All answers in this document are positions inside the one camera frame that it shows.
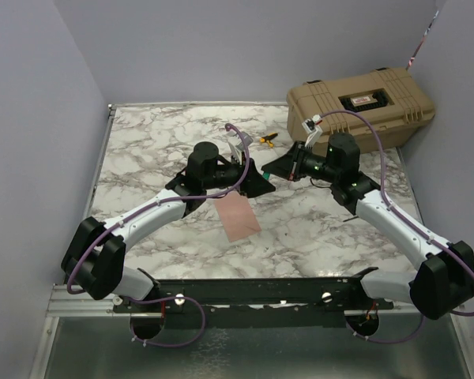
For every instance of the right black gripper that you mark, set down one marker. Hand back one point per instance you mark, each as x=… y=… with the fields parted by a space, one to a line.
x=290 y=166

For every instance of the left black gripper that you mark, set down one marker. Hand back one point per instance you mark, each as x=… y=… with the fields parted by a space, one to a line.
x=253 y=184

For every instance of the pink envelope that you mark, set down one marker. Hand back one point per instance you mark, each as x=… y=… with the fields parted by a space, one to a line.
x=237 y=217

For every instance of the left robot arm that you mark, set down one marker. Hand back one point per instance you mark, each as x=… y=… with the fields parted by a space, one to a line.
x=95 y=260

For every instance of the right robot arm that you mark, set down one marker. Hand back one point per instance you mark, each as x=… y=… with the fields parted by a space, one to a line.
x=443 y=278

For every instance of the tan plastic case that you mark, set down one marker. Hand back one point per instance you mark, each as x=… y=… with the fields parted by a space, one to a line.
x=388 y=98

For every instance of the yellow handled screwdriver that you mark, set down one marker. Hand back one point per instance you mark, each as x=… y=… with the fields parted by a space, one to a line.
x=268 y=139

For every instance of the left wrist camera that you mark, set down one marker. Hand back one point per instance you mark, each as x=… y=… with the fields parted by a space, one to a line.
x=237 y=145

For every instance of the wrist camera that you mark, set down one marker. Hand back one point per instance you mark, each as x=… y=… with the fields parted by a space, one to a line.
x=312 y=126
x=237 y=145

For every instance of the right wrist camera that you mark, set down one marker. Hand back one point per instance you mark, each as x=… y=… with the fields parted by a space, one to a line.
x=312 y=126

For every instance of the black mounting rail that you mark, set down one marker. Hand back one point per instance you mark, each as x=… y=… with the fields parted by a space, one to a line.
x=257 y=303

